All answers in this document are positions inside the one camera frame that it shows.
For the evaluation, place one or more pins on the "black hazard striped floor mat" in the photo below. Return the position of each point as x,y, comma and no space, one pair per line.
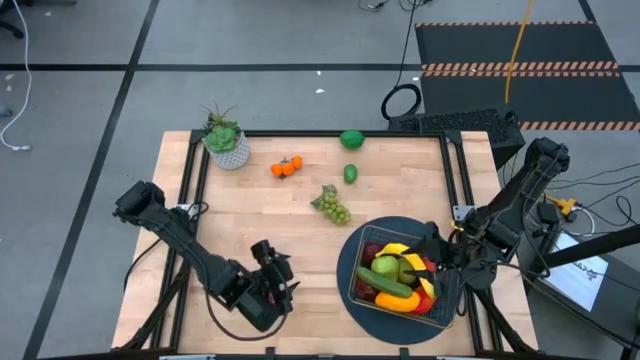
550,45

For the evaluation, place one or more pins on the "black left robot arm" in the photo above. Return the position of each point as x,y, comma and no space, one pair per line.
185,240

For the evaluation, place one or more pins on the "monitor with white screen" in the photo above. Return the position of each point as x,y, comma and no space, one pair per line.
575,280

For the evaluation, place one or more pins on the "yellow bell pepper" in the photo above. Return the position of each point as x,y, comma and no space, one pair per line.
397,302

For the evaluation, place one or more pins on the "black computer case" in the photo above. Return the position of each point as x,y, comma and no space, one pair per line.
465,122

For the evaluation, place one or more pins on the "small green lime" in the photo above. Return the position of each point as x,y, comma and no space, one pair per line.
350,174

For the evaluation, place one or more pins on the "yellow banana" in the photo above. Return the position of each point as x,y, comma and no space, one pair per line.
392,248

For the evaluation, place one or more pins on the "black office chair base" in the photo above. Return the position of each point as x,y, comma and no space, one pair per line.
10,27

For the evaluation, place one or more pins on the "small red apple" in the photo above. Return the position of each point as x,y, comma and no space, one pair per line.
369,252

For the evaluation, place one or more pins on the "black aluminium table frame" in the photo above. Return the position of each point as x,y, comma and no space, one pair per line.
290,133

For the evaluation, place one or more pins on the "yellow plug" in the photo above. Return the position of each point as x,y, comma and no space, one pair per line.
564,205

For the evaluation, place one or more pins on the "succulent in patterned white pot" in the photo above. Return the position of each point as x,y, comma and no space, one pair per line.
227,150

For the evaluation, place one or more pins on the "green pear with stem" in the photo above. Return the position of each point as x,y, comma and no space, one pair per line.
385,266

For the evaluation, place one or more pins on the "black metal stand bar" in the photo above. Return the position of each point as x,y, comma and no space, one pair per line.
590,248

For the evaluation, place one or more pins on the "red orange mango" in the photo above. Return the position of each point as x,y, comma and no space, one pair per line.
422,305

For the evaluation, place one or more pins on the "green grape bunch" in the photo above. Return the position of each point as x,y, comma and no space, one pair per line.
336,209

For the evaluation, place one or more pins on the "dark red apple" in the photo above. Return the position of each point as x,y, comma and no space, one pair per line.
364,291

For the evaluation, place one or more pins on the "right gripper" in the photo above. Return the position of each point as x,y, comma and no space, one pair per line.
470,262

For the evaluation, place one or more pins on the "orange tomato cluster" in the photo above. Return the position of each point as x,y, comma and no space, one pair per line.
288,169

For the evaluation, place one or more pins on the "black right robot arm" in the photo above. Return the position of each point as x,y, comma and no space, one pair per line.
520,190

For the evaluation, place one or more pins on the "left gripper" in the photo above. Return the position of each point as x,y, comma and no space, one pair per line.
260,300

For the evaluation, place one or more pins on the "black power adapter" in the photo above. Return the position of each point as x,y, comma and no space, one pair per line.
548,212

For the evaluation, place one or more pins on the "round dark blue placemat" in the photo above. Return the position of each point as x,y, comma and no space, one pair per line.
380,332

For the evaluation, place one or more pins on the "green cucumber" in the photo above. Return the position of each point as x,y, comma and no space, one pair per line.
385,283

